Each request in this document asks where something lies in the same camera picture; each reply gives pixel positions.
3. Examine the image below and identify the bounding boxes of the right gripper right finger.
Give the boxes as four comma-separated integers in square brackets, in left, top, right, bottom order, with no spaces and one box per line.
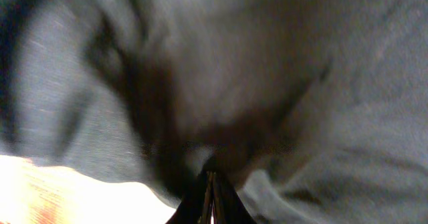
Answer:
[213,172,256,224]

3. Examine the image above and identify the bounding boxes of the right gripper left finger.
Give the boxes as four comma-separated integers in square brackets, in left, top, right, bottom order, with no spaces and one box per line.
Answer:
[166,171,211,224]

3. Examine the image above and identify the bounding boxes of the black shorts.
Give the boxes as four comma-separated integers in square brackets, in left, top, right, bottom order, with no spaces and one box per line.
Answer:
[1,0,427,223]

